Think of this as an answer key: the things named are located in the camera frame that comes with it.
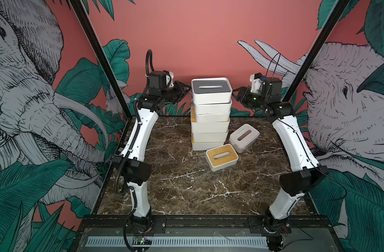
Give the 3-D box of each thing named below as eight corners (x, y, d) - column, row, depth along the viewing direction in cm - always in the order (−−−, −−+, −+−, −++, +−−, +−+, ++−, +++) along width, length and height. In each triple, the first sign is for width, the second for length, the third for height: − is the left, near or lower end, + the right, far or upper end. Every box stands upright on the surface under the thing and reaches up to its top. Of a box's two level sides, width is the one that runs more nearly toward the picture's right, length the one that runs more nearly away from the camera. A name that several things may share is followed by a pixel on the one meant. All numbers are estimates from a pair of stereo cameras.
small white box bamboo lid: (212, 173, 94) (213, 168, 89) (204, 156, 101) (205, 151, 96) (238, 163, 98) (240, 158, 93) (228, 148, 105) (230, 142, 100)
